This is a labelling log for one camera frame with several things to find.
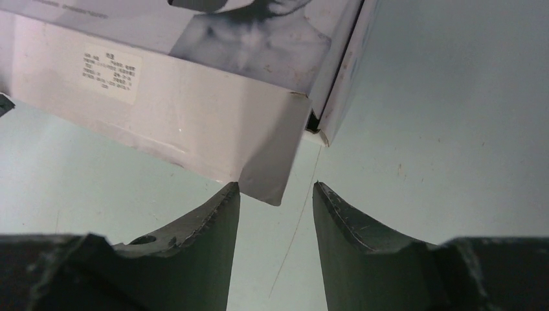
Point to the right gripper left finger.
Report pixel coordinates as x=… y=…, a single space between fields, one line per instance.
x=184 y=265

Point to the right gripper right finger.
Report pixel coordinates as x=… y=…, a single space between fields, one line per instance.
x=366 y=265

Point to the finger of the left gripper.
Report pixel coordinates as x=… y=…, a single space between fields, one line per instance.
x=6 y=105

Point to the white box lid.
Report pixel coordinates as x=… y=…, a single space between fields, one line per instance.
x=221 y=88

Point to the white box with black tray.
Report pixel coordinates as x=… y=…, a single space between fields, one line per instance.
x=330 y=108

